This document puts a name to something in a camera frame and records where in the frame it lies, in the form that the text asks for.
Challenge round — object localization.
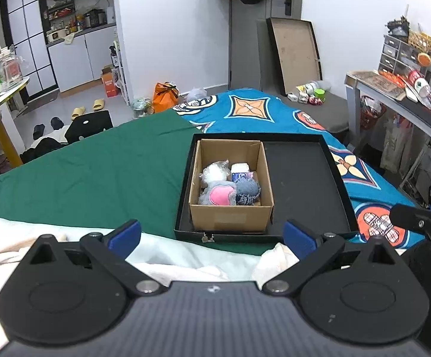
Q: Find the grey plush toy pink patch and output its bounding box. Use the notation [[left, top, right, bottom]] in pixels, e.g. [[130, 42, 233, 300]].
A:
[[199, 180, 238, 206]]

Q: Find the orange cardboard carton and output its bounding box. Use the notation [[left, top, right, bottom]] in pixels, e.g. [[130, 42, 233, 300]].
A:
[[101, 66, 121, 98]]

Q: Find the green bed sheet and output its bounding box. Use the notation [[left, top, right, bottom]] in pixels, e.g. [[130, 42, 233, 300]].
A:
[[0, 109, 276, 255]]

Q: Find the yellow-legged table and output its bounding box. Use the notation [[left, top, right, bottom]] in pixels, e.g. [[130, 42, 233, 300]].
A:
[[0, 76, 30, 168]]

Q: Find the clear plastic bag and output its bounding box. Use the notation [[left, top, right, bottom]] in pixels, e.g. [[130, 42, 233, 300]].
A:
[[131, 97, 154, 120]]

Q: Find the patterned wooden board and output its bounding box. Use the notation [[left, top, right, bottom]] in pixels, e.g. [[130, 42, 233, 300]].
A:
[[353, 70, 406, 99]]

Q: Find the large black-framed brown tray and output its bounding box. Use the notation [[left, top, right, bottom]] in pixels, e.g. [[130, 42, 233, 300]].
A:
[[266, 17, 323, 96]]

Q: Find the black and white garment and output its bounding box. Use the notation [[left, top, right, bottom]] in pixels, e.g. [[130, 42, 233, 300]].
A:
[[20, 137, 67, 165]]

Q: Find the grey padded bench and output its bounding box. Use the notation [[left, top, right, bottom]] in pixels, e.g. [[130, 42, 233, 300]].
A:
[[277, 91, 350, 134]]

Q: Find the plastic bottle red label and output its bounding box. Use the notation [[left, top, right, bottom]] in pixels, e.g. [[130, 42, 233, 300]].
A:
[[407, 69, 431, 114]]

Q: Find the white and green plastic bottle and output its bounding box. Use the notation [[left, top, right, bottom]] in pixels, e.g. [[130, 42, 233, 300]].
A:
[[297, 81, 331, 95]]

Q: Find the beige tote bag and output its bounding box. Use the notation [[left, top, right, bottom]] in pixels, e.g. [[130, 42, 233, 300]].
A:
[[381, 113, 411, 173]]

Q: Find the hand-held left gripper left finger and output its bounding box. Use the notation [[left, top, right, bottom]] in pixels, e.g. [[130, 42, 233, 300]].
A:
[[26, 220, 165, 298]]

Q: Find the grey drawer organizer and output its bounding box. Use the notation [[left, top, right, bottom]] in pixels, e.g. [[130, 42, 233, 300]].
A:
[[379, 34, 411, 75]]

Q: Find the black shallow tray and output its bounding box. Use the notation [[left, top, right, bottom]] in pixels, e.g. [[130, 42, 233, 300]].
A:
[[174, 132, 360, 246]]

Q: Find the blue printed blanket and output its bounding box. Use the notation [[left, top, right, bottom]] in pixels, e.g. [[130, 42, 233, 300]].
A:
[[173, 88, 430, 248]]

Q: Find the grey-blue fabric scrunchie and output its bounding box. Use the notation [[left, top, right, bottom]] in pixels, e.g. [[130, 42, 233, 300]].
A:
[[235, 178, 261, 206]]

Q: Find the red wire basket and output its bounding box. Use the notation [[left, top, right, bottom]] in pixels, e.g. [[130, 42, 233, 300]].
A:
[[360, 96, 383, 131]]

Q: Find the clear bag of white stuffing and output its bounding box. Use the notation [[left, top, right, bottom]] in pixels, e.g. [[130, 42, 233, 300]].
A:
[[201, 161, 231, 187]]

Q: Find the black-framed sliding door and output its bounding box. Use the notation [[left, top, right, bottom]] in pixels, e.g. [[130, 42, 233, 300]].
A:
[[0, 0, 60, 101]]

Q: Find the brown cardboard box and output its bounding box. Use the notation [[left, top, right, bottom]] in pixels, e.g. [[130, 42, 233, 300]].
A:
[[189, 139, 275, 232]]

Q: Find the orange paper bag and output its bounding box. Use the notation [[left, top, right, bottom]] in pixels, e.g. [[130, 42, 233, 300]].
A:
[[152, 82, 180, 114]]

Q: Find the white kitchen cabinet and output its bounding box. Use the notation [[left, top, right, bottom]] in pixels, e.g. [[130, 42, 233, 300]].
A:
[[40, 0, 119, 93]]

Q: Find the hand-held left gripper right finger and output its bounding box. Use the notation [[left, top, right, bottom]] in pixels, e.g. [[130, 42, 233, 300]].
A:
[[262, 220, 404, 297]]

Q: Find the black-topped white-framed desk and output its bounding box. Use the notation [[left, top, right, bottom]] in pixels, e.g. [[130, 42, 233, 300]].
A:
[[345, 71, 431, 194]]

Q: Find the glass jar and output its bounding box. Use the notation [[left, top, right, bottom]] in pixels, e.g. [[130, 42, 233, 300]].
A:
[[0, 45, 24, 90]]

